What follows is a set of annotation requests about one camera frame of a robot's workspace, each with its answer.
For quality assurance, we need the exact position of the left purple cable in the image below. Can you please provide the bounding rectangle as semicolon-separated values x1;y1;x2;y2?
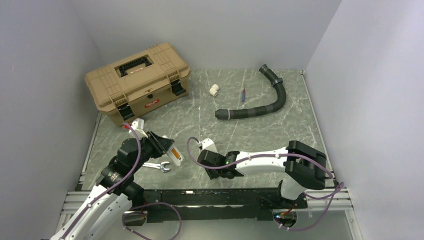
58;122;143;240

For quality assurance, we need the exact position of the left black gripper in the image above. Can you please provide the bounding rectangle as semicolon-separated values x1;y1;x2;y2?
130;130;175;173

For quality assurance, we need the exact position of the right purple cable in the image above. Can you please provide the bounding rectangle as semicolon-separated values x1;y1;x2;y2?
186;136;345;232

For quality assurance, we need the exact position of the silver open-end wrench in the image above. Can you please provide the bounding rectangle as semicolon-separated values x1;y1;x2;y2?
142;161;171;173

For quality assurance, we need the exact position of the black corrugated hose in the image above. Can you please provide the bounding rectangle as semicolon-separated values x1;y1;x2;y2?
214;64;287;120

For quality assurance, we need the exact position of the white pipe fitting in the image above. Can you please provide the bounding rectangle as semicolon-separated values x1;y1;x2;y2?
209;84;220;97

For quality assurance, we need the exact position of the white remote control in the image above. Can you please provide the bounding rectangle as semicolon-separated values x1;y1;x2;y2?
162;135;184;167

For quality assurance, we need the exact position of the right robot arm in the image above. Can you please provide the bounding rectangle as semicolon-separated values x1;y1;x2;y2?
194;138;333;208

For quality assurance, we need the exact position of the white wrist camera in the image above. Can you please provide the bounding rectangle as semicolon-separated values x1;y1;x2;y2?
123;118;148;139
199;137;218;153

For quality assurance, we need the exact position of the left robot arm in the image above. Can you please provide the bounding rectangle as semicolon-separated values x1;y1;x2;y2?
51;131;175;240

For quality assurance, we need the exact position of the orange battery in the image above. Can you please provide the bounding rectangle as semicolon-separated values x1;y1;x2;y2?
171;148;181;160

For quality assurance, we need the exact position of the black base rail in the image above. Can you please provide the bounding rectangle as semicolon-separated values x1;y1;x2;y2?
123;183;308;223

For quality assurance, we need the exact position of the tan plastic toolbox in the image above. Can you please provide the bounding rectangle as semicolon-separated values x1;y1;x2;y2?
84;42;191;127

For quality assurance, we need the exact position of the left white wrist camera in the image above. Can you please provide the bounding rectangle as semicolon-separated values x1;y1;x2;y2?
123;118;148;139

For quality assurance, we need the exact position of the blue red pen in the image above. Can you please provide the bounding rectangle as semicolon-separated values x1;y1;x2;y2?
241;88;246;103

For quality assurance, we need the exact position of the purple cable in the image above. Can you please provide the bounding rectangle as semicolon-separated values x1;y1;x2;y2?
58;122;143;240
186;136;345;232

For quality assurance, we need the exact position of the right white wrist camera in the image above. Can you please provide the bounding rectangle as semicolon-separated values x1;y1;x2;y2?
199;137;218;153

